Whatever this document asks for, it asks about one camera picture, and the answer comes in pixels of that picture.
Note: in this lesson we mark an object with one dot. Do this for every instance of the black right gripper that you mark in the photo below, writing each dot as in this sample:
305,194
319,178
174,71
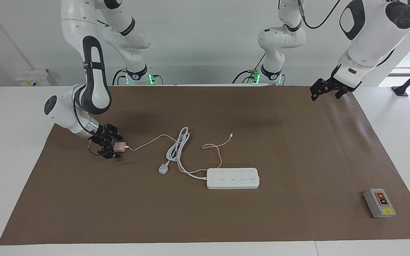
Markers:
103,138

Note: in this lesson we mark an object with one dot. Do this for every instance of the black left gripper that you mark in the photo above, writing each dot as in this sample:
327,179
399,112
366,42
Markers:
336,85

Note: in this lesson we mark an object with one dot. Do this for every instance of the pink charger adapter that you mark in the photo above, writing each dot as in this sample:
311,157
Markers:
120,147

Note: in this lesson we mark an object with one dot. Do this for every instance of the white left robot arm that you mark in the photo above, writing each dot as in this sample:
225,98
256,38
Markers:
372,35

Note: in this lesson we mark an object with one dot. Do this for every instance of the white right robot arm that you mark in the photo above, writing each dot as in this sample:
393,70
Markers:
73,21

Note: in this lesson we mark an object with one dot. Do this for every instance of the white power strip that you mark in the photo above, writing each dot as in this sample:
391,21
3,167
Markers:
233,179

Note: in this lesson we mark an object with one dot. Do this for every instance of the grey push button box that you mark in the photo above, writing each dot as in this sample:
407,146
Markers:
379,204

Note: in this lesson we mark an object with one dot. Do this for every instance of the brown table mat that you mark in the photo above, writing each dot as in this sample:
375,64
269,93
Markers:
297,213

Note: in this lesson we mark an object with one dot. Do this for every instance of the white wall socket box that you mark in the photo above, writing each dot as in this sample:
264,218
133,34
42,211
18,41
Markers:
32,78

